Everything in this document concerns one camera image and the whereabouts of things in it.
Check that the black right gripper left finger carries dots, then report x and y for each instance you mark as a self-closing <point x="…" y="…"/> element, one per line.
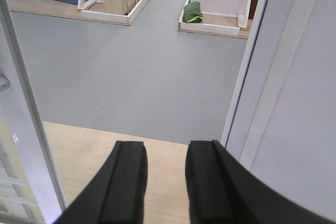
<point x="116" y="193"/>

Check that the white sliding glass door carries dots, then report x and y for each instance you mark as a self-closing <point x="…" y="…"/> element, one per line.
<point x="26" y="128"/>

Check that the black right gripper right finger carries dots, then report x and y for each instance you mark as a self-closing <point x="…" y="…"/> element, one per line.
<point x="221" y="190"/>

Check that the white door frame post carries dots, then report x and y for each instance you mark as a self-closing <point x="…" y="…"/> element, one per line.
<point x="274" y="37"/>

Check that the grey metal door handle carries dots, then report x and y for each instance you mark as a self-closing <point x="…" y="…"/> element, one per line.
<point x="4" y="83"/>

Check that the green sandbag behind glass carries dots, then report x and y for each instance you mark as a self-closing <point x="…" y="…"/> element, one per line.
<point x="192" y="13"/>

